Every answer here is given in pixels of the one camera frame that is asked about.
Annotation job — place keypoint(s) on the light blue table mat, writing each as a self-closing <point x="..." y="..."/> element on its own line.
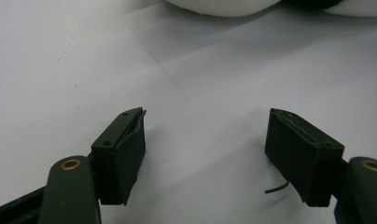
<point x="208" y="77"/>

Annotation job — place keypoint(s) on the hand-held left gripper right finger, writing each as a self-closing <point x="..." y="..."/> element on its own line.
<point x="301" y="155"/>

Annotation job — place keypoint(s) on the panda plush toy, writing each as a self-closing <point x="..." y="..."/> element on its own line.
<point x="224" y="7"/>

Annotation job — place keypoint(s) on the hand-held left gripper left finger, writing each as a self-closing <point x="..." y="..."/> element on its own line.
<point x="119" y="161"/>

